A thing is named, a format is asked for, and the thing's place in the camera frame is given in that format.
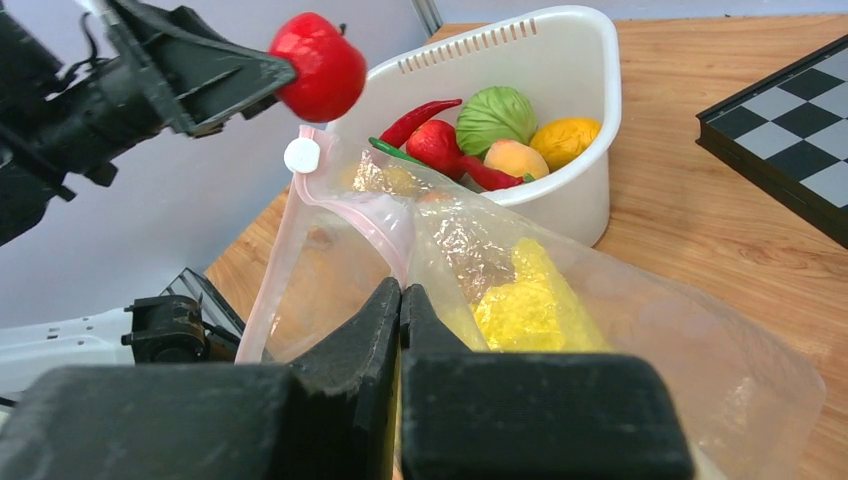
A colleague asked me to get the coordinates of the green round cabbage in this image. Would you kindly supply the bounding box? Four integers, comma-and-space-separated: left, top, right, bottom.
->
455, 86, 538, 158

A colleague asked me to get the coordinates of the yellow mango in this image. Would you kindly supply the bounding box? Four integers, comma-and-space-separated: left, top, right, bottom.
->
530, 117, 602, 172

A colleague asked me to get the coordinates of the carrot with green stem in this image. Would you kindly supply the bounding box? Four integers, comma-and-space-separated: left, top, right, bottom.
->
368, 137, 427, 167

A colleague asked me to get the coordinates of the black white checkerboard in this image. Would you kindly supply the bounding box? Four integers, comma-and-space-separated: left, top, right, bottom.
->
696, 37, 847, 246

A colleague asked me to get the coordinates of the red apple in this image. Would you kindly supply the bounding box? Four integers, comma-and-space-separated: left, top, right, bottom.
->
268, 12, 367, 123

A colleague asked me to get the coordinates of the clear zip top bag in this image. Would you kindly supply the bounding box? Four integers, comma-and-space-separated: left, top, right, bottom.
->
236, 126, 826, 479

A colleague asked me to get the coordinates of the red chili pepper left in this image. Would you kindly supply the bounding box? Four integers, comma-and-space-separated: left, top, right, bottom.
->
379, 99, 463, 148

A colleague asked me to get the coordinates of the yellow peach fruit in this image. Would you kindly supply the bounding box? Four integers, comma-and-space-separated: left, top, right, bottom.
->
483, 139, 550, 180

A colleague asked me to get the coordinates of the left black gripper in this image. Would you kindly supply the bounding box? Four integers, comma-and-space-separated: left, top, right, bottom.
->
1, 0, 296, 244

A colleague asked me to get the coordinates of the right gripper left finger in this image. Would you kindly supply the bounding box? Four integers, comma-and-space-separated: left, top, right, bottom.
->
1, 278, 402, 479

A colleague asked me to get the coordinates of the white plastic basket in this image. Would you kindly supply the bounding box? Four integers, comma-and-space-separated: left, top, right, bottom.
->
327, 5, 622, 246

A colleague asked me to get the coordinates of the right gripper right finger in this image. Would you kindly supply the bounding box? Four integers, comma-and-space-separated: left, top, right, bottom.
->
399, 284, 696, 479

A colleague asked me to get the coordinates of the red chili pepper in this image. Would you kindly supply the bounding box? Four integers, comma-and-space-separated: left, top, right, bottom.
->
457, 155, 535, 191
379, 99, 463, 148

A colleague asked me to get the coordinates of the yellow napa cabbage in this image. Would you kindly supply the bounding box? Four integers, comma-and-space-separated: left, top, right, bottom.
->
471, 238, 613, 352

